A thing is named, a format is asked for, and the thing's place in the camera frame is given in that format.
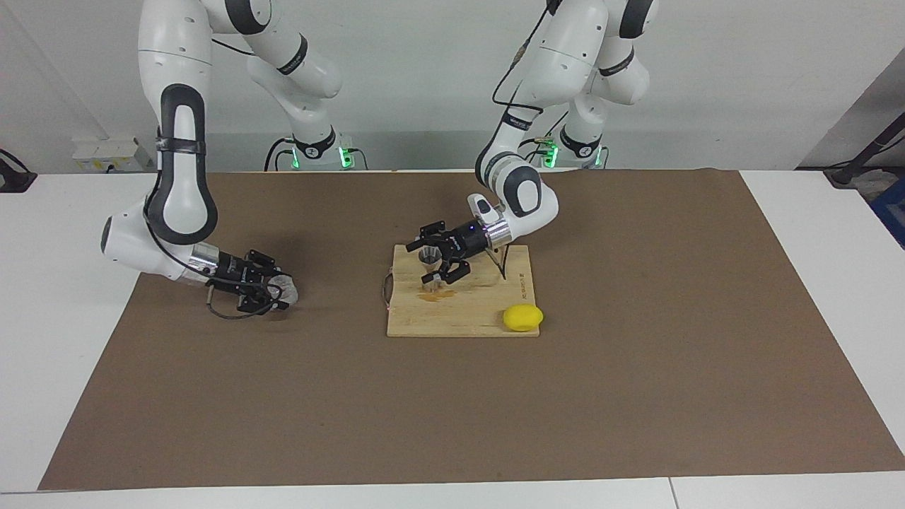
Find black stand leg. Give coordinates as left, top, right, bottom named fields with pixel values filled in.
left=824, top=113, right=905, bottom=189

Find brown table mat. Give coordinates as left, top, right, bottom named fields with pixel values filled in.
left=39, top=168, right=905, bottom=491

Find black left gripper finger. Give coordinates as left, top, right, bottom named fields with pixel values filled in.
left=421, top=257, right=473, bottom=286
left=406, top=221, right=453, bottom=257

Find blue crate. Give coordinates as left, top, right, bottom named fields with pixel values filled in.
left=868, top=177, right=905, bottom=250

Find black right base cable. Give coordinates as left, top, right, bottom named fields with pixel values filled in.
left=265, top=136, right=295, bottom=171

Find steel jigger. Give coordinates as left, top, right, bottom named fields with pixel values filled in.
left=419, top=246, right=443, bottom=289

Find wooden cutting board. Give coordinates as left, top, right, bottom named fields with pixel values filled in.
left=382, top=245, right=540, bottom=338

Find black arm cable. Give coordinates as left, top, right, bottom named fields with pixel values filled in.
left=144, top=198, right=284, bottom=321
left=486, top=0, right=566, bottom=281

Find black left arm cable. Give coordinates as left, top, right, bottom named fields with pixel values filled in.
left=486, top=0, right=566, bottom=281

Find black left base cable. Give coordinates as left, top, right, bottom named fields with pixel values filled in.
left=518, top=112, right=571, bottom=170

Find yellow lemon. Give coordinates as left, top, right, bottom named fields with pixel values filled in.
left=503, top=304, right=544, bottom=332

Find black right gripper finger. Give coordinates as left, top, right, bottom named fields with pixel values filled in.
left=244, top=248, right=291, bottom=279
left=236, top=281, right=291, bottom=316

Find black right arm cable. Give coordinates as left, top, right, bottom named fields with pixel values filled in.
left=144, top=198, right=284, bottom=321

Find black base cable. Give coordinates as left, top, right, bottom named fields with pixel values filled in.
left=265, top=136, right=295, bottom=171
left=518, top=112, right=571, bottom=170

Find white power strip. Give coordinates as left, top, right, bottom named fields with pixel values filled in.
left=73, top=138, right=151, bottom=173

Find small clear glass cup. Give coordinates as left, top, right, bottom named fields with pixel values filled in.
left=272, top=274, right=300, bottom=309

